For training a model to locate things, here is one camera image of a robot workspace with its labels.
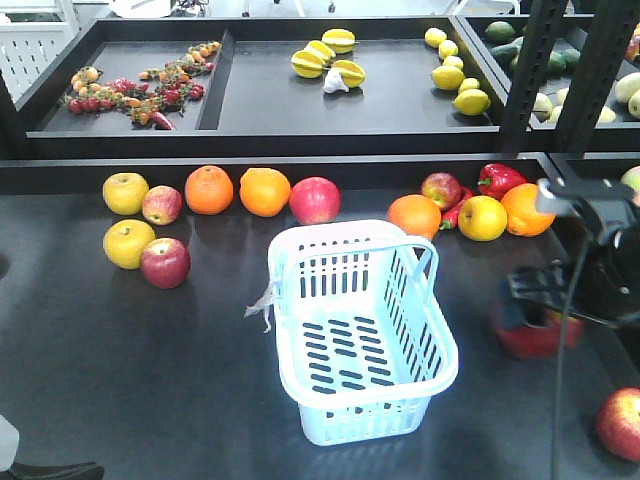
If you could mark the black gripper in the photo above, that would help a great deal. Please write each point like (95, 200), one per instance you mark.
(602, 284)

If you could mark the light blue plastic basket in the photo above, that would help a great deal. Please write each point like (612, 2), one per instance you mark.
(362, 343)

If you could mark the orange fruit right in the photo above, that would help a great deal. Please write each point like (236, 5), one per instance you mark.
(523, 219)

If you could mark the orange fruit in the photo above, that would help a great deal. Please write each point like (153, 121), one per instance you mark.
(415, 214)
(523, 219)

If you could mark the dark red apple middle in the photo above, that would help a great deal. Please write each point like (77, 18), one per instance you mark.
(527, 331)

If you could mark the peach back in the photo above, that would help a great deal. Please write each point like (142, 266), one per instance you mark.
(631, 178)

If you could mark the yellow apple fruit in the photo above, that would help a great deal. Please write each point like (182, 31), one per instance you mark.
(482, 218)

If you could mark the red bell pepper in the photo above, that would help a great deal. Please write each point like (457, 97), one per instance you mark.
(496, 179)

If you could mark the dark red apple edge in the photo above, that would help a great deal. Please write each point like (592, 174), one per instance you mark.
(617, 423)

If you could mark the red chili pepper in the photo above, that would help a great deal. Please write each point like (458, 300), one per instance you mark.
(449, 220)

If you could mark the red apple behind oranges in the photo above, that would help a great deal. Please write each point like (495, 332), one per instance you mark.
(443, 189)

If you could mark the orange fruit left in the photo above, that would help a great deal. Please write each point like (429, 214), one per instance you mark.
(415, 214)

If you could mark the red apple far left row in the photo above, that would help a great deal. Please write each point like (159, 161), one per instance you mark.
(315, 200)

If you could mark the white garlic bulb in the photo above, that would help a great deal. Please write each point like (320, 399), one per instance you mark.
(334, 82)

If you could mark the white plastic tag strip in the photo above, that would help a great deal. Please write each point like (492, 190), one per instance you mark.
(263, 306)

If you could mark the orange in back row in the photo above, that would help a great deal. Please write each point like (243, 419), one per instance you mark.
(264, 191)

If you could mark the black shelf post right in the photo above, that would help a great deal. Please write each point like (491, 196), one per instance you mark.
(576, 131)

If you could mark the black shelf post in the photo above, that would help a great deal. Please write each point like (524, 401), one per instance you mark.
(541, 32)
(576, 131)

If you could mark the black shelf post left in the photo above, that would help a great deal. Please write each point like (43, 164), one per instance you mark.
(541, 32)

